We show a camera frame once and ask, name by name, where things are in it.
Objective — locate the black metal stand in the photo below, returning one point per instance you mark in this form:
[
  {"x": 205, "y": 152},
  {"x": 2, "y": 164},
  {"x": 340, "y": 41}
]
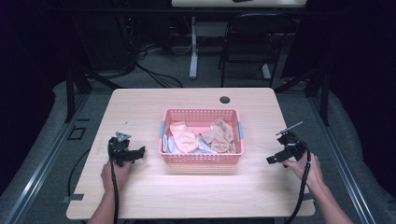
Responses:
[
  {"x": 314, "y": 87},
  {"x": 77, "y": 84}
]

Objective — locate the pink sock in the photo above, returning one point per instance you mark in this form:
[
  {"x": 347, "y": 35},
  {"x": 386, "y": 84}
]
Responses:
[{"x": 183, "y": 138}]

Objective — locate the tan sock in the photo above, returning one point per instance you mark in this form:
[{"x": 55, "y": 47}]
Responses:
[{"x": 220, "y": 137}]

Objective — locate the white desk leg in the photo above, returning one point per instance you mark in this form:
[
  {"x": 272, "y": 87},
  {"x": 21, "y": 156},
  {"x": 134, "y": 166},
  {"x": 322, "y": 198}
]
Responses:
[{"x": 193, "y": 49}]

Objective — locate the person's left hand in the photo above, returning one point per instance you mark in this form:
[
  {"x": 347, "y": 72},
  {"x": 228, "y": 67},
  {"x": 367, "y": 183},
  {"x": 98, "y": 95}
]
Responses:
[{"x": 115, "y": 176}]

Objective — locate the pink plastic basket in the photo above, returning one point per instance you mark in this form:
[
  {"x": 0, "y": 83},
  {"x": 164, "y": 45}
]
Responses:
[{"x": 200, "y": 136}]

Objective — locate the white sock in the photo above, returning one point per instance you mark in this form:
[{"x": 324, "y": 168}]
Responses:
[{"x": 174, "y": 145}]

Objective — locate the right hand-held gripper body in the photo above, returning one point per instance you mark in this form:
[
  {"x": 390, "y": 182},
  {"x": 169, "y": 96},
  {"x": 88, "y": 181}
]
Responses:
[{"x": 292, "y": 143}]

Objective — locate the person's right hand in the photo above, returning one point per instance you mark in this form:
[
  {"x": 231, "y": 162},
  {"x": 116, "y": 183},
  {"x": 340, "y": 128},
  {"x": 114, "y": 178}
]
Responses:
[{"x": 306, "y": 172}]

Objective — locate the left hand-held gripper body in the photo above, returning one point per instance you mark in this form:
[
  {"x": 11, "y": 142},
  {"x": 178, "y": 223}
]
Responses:
[{"x": 118, "y": 147}]

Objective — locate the black folding chair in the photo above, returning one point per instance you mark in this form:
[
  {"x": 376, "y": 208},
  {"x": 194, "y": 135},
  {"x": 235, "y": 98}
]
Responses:
[{"x": 252, "y": 46}]

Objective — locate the white desk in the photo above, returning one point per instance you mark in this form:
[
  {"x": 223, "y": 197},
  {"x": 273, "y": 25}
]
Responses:
[{"x": 238, "y": 3}]

